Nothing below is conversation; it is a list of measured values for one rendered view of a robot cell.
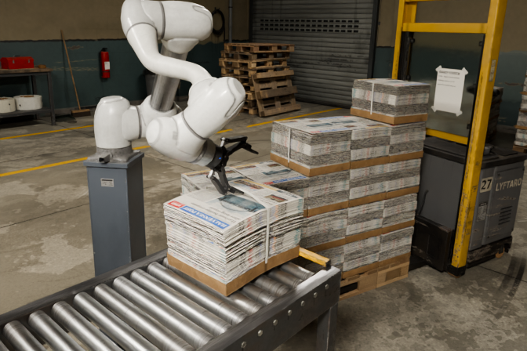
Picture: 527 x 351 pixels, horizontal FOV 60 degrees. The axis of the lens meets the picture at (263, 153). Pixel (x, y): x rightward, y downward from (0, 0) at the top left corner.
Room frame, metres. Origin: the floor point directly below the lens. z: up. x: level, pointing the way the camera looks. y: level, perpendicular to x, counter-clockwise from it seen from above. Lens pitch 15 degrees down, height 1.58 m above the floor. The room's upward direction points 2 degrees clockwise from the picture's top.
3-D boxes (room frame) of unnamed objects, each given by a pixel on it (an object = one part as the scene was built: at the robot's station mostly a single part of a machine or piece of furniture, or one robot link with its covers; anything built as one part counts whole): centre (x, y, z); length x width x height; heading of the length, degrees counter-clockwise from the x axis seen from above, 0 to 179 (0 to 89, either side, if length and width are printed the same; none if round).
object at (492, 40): (2.78, -1.31, 0.97); 0.09 x 0.09 x 1.75; 31
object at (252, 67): (9.27, 0.18, 0.65); 1.33 x 0.94 x 1.30; 143
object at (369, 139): (2.68, -0.52, 0.95); 0.38 x 0.29 x 0.23; 30
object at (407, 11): (3.34, -0.97, 0.97); 0.09 x 0.09 x 1.75; 31
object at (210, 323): (1.22, 0.25, 0.77); 0.47 x 0.05 x 0.05; 49
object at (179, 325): (1.17, 0.29, 0.77); 0.47 x 0.05 x 0.05; 49
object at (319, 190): (2.46, -0.15, 0.42); 1.17 x 0.39 x 0.83; 121
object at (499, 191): (3.25, -1.46, 0.40); 0.69 x 0.55 x 0.80; 31
